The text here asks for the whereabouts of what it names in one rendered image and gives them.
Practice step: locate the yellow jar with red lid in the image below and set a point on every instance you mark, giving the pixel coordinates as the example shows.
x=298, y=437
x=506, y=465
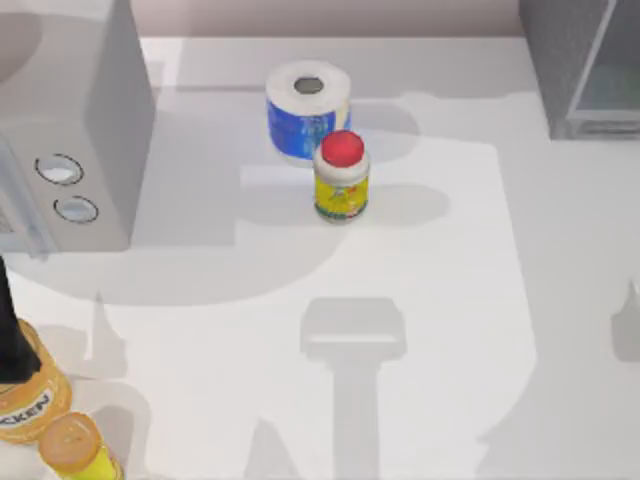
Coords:
x=342, y=187

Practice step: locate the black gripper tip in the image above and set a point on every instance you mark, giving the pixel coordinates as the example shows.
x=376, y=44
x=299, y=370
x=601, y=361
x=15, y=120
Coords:
x=12, y=335

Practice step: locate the small microwave knob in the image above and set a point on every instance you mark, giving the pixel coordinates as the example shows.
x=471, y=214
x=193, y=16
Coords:
x=76, y=209

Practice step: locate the pale microwave oven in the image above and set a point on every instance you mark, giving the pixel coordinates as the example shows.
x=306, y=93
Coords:
x=75, y=125

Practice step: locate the white and blue paper roll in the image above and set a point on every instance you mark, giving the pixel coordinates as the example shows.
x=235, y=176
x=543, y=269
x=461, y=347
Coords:
x=305, y=107

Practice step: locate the orange labelled jar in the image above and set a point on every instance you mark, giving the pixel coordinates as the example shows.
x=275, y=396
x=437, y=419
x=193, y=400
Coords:
x=37, y=395

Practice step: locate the yellow bottle with orange cap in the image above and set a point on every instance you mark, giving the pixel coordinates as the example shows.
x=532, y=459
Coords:
x=75, y=447

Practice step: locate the grey cabinet with dark inside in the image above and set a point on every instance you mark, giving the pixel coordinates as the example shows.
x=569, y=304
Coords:
x=585, y=65

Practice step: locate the large microwave knob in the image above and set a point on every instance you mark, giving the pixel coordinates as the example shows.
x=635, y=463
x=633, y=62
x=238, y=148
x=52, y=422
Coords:
x=59, y=169

